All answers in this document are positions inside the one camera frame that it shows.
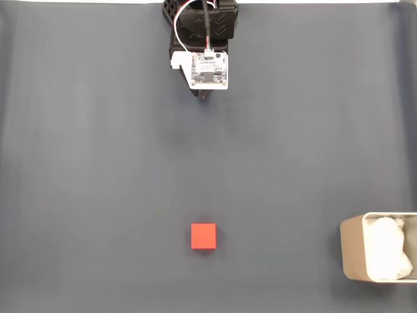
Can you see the red cube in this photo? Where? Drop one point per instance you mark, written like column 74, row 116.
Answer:
column 203, row 236

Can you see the beige open box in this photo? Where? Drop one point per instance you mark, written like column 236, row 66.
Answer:
column 353, row 247

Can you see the white crumpled tissue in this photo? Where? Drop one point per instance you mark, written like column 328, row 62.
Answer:
column 387, row 247

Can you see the white camera board mount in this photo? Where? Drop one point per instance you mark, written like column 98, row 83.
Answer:
column 208, row 70

